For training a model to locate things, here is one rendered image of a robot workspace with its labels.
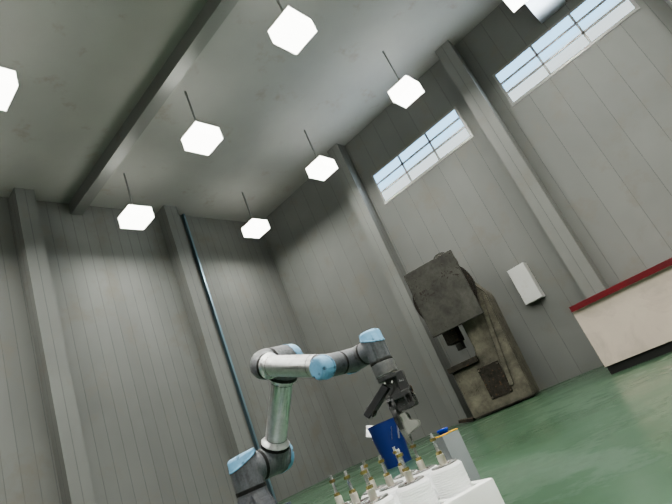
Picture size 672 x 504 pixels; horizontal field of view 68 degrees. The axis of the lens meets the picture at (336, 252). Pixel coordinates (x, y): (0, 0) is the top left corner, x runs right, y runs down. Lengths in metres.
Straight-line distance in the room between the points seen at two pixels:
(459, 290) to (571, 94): 3.71
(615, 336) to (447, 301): 2.76
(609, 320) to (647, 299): 0.43
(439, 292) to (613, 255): 2.69
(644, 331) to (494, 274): 3.69
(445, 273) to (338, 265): 3.63
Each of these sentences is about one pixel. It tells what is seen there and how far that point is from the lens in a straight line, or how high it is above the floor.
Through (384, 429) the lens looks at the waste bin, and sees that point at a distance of 6.00.
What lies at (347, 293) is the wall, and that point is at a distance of 10.91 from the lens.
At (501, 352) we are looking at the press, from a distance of 8.07.
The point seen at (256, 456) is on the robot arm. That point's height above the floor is 0.49.
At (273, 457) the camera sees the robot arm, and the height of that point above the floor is 0.47.
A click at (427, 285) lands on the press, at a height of 2.14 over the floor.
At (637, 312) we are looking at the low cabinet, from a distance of 6.10.
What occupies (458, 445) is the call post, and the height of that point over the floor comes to 0.27.
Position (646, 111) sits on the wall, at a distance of 8.96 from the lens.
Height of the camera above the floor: 0.40
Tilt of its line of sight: 20 degrees up
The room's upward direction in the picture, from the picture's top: 23 degrees counter-clockwise
